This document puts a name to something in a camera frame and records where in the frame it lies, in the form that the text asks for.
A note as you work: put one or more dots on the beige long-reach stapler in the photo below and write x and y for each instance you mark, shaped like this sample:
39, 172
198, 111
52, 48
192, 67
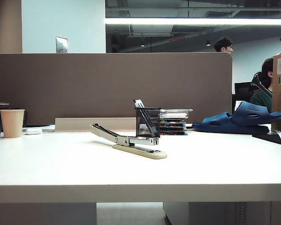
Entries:
135, 146

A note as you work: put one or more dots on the beige paper cup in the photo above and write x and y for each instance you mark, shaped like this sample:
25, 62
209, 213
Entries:
11, 123

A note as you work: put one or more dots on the person in white shirt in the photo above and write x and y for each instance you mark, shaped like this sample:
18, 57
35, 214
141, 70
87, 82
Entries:
223, 45

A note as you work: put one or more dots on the black white pen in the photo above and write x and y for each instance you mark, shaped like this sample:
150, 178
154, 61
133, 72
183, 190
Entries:
141, 103

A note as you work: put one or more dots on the black office chair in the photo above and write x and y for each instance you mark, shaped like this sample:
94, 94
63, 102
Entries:
260, 82

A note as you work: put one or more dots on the blue foam slipper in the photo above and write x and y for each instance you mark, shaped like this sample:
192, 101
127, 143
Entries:
220, 125
253, 114

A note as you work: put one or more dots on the seated person green shirt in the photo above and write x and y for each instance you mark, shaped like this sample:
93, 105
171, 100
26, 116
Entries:
263, 99

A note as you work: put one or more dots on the black monitor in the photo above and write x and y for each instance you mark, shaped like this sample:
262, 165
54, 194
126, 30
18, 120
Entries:
242, 89

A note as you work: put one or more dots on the black desk mat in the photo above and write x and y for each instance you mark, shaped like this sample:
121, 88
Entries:
271, 138

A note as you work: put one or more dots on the ceiling light strip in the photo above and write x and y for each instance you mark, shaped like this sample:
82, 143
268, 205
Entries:
196, 21

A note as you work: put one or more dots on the clear plastic tray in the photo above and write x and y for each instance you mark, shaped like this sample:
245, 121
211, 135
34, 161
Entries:
175, 113

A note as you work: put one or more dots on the brown desk partition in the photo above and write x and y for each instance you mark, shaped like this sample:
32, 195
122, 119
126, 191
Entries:
84, 86

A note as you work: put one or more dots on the small white eraser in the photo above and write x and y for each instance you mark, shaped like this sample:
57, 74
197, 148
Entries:
33, 131

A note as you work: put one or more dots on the metal wall switch plate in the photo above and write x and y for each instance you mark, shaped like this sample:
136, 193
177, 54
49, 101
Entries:
61, 44

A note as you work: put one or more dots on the black mesh pen holder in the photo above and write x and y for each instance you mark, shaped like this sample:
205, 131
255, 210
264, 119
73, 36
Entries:
147, 122
138, 104

